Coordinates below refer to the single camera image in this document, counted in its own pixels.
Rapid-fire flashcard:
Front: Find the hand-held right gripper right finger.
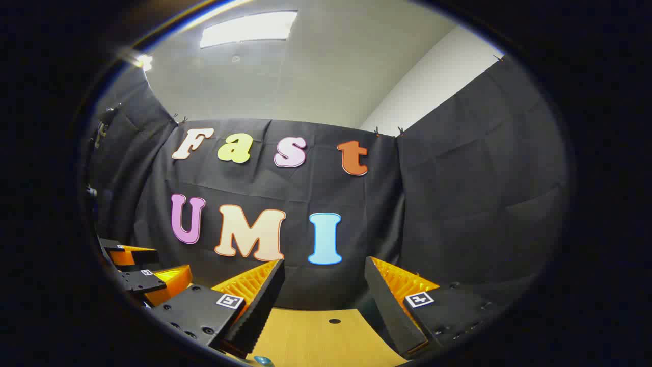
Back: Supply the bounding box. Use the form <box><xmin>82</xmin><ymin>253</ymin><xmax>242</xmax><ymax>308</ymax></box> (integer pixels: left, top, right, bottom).
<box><xmin>364</xmin><ymin>256</ymin><xmax>503</xmax><ymax>360</ymax></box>

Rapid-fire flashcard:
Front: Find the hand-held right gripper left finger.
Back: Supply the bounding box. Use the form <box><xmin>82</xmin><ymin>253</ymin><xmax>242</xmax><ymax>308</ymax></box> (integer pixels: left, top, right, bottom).
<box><xmin>150</xmin><ymin>258</ymin><xmax>286</xmax><ymax>359</ymax></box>

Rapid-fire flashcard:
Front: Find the dark stand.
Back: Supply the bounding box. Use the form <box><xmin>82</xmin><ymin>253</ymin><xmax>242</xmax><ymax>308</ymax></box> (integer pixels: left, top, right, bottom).
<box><xmin>92</xmin><ymin>104</ymin><xmax>121</xmax><ymax>153</ymax></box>

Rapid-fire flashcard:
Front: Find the ceiling light panel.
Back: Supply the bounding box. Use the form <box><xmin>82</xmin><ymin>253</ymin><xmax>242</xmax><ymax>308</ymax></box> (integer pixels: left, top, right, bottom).
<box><xmin>199</xmin><ymin>10</ymin><xmax>299</xmax><ymax>49</ymax></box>

